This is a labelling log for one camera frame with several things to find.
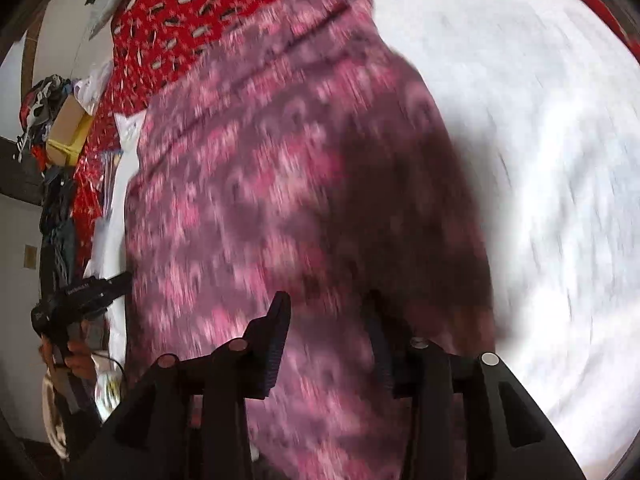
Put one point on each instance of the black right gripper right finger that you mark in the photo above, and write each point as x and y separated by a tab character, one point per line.
397	352

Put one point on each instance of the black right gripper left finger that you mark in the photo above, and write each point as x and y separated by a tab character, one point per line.
265	339

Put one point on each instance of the maroon floral patterned cloth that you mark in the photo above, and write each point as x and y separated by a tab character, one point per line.
301	154

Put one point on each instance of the dark clothes heap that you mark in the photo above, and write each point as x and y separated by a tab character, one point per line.
58	245

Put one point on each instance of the pile of mixed clothes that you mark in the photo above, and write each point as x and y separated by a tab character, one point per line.
39	109

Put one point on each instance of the person's left hand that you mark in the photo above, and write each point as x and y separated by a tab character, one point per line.
79	362

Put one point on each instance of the yellow cardboard box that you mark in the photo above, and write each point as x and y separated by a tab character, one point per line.
68	134

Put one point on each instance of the white plastic bag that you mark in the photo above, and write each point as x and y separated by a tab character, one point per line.
89	91

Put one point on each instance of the white quilted bed cover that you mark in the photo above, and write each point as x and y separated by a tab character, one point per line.
540	101

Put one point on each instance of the red feather patterned blanket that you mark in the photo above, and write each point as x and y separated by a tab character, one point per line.
155	42

